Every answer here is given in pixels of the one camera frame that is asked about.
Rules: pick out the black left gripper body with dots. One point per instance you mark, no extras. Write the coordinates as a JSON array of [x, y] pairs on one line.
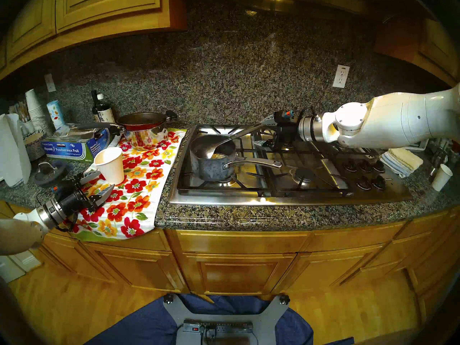
[[73, 200]]

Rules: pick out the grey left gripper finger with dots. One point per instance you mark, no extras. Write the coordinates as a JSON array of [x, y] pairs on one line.
[[89, 177], [101, 198]]

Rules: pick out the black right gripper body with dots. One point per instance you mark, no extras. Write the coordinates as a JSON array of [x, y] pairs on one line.
[[288, 132]]

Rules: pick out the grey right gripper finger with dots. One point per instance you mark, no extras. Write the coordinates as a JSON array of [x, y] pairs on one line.
[[264, 142], [268, 118]]

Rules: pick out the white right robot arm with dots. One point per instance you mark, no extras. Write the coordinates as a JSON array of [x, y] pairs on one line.
[[395, 118]]

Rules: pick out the black pot lid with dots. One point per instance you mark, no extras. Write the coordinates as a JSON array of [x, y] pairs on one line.
[[50, 177]]

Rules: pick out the metal serving spoon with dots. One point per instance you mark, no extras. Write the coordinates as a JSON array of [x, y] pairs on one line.
[[214, 152]]

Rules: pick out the shiny steel stock pot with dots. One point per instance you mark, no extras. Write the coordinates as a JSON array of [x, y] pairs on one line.
[[143, 140]]

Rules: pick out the floral kitchen towel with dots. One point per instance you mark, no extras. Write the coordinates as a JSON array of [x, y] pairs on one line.
[[133, 204]]

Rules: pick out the blue foil sheet box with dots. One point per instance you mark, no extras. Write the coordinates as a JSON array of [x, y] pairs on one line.
[[66, 151]]

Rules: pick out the grey saucepan with food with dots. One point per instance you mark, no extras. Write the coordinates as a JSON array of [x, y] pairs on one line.
[[217, 156]]

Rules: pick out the dark grey saucepan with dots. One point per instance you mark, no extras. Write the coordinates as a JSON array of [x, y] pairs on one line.
[[208, 170]]

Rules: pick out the dark bottle white cap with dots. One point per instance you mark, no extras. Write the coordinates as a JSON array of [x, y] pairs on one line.
[[105, 112]]

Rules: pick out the black cooktop knob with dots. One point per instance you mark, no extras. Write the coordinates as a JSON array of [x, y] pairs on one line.
[[350, 165], [364, 166], [378, 182], [363, 183], [378, 166]]

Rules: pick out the stainless steel gas cooktop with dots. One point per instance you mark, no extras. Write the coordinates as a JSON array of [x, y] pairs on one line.
[[323, 194]]

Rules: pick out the leaf print paper cup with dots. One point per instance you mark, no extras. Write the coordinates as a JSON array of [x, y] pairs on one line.
[[55, 114]]

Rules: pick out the dark bottle black cap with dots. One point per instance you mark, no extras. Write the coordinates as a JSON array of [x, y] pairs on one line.
[[94, 103]]

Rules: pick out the cup of wooden sticks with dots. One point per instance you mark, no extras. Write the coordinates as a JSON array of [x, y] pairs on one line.
[[27, 127]]

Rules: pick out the stack of white paper cups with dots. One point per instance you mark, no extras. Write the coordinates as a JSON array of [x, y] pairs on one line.
[[35, 110]]

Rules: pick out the blue striped folded cloth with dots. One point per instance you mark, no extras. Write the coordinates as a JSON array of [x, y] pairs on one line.
[[393, 166]]

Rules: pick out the cream folded cloth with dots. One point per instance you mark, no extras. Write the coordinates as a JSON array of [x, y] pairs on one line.
[[406, 156]]

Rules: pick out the wooden base cabinets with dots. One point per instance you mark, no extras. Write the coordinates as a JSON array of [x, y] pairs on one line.
[[237, 268]]

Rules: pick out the white plastic tray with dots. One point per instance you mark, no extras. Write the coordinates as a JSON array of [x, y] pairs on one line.
[[417, 146]]

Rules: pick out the navy blue fabric cover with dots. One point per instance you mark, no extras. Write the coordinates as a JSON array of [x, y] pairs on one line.
[[143, 326]]

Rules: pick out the chrome metal fixture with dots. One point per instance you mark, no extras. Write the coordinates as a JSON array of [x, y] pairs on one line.
[[436, 157]]

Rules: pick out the small white paper cup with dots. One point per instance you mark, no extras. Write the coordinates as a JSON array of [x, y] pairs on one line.
[[441, 177]]

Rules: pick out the grey power strip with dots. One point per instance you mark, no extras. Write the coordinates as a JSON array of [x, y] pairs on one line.
[[219, 327]]

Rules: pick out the white wall power outlet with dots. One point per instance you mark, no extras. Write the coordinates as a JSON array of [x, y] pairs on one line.
[[340, 76]]

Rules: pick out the white wall switch plate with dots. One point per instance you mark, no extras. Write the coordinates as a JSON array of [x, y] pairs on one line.
[[50, 83]]

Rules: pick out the wooden wall cabinet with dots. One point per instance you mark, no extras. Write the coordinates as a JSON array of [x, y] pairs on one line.
[[90, 10], [435, 46]]

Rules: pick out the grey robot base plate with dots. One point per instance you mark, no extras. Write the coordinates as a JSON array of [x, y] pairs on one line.
[[267, 319]]

